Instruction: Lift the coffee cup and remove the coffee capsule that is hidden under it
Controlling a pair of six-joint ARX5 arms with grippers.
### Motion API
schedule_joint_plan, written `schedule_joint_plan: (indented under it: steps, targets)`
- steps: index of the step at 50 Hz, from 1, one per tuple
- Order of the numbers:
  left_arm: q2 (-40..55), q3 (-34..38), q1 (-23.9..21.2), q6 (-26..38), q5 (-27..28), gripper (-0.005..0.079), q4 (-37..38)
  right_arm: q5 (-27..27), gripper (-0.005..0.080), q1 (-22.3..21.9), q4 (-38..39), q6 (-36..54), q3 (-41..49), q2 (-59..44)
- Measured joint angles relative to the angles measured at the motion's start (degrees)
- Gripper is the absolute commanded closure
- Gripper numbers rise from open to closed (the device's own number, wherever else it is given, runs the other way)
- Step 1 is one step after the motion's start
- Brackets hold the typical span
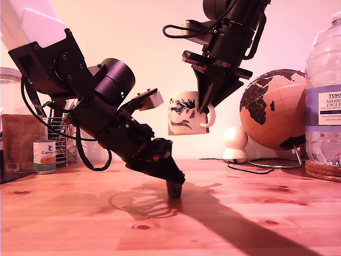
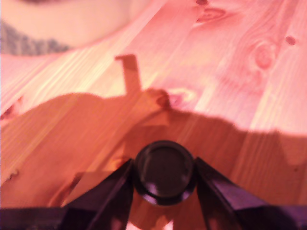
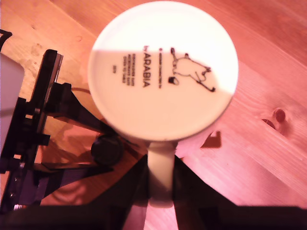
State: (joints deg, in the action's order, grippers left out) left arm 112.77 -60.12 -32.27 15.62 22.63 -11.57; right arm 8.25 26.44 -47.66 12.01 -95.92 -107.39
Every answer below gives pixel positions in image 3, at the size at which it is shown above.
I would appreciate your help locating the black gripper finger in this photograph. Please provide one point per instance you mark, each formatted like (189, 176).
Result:
(72, 107)
(199, 201)
(60, 177)
(120, 201)

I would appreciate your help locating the small black coffee capsule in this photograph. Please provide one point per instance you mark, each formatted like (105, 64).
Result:
(106, 149)

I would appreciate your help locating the white mug with dark print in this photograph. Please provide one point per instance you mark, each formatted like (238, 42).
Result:
(163, 72)

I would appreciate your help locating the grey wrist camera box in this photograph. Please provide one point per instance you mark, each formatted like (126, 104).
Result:
(10, 83)

